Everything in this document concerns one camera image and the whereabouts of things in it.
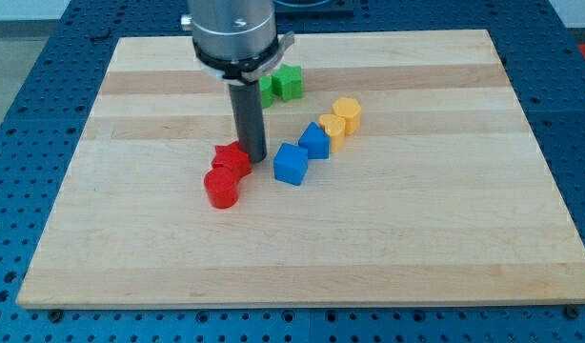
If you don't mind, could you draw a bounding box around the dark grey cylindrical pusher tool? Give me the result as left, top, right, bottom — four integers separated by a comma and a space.
229, 82, 267, 163

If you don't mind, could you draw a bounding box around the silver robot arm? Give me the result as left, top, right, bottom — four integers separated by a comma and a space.
180, 0, 295, 163

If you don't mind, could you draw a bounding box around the blue cube block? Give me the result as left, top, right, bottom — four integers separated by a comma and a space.
273, 143, 309, 186

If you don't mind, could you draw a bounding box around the blue triangle block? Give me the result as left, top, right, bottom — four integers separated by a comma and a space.
298, 122, 330, 159

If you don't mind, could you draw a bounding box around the green round block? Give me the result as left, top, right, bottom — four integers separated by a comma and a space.
259, 75, 274, 109

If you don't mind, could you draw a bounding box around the green star block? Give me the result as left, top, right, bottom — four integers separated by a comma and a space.
272, 64, 303, 102

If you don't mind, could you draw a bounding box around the red star block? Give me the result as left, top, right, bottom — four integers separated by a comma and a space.
212, 141, 252, 179

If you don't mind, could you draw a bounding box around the red cylinder block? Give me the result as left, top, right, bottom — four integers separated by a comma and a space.
204, 167, 239, 209

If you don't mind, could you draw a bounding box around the yellow heart block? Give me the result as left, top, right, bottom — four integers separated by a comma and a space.
318, 113, 346, 152

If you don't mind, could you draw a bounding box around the yellow hexagon block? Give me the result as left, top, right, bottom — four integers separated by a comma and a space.
332, 97, 362, 135

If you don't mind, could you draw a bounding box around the wooden board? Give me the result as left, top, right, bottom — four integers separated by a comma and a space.
17, 30, 585, 310

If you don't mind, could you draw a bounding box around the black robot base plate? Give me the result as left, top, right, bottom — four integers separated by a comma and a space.
273, 0, 355, 16

